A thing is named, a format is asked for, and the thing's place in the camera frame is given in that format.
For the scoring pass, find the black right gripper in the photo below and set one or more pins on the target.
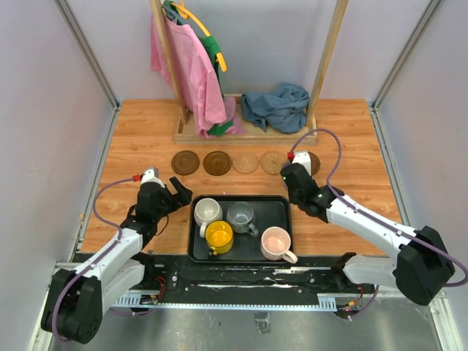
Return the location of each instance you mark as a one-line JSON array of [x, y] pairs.
[[291, 197]]

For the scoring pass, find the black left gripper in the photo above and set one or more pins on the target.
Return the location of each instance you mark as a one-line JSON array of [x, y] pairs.
[[184, 194]]

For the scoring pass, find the brown wooden coaster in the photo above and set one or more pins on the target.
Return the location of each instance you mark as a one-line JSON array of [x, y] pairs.
[[315, 163], [185, 162], [217, 163]]

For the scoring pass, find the woven rattan coaster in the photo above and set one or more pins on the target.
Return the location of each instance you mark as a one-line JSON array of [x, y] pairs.
[[271, 162], [245, 162]]

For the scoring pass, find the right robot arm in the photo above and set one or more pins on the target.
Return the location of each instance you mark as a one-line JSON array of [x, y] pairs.
[[416, 261]]

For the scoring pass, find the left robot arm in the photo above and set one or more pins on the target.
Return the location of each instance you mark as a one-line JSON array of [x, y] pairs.
[[79, 298]]

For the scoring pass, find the white speckled mug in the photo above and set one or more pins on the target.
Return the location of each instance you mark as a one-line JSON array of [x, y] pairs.
[[207, 211]]

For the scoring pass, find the black plastic tray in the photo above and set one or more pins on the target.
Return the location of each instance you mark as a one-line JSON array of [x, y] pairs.
[[269, 211]]

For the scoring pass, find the yellow mug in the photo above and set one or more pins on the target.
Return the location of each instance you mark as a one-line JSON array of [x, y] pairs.
[[219, 238]]

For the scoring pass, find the pink mug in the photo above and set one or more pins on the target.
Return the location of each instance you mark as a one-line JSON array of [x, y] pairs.
[[275, 244]]

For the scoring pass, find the wooden clothes rack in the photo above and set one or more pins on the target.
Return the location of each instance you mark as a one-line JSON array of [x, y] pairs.
[[185, 132]]

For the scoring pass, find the grey mug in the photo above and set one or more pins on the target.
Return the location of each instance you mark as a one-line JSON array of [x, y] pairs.
[[240, 217]]

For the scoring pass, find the blue crumpled cloth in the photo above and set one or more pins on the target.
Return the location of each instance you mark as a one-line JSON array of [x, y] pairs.
[[284, 109]]

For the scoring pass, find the pink shirt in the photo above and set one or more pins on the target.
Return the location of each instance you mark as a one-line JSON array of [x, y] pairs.
[[214, 115]]

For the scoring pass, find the green garment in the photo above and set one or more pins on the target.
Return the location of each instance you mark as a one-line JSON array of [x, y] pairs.
[[176, 16]]

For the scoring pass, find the yellow clothes hanger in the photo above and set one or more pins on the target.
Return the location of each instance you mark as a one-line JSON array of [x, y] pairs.
[[187, 14]]

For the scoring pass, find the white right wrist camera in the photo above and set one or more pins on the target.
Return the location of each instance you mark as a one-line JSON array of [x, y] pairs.
[[303, 158]]

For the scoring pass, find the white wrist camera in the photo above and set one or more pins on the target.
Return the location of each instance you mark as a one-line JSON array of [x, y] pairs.
[[303, 158], [151, 175]]

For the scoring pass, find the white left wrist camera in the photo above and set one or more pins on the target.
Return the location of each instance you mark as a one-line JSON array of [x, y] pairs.
[[151, 175]]

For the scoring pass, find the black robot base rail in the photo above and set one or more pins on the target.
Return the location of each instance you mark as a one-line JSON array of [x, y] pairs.
[[213, 282]]

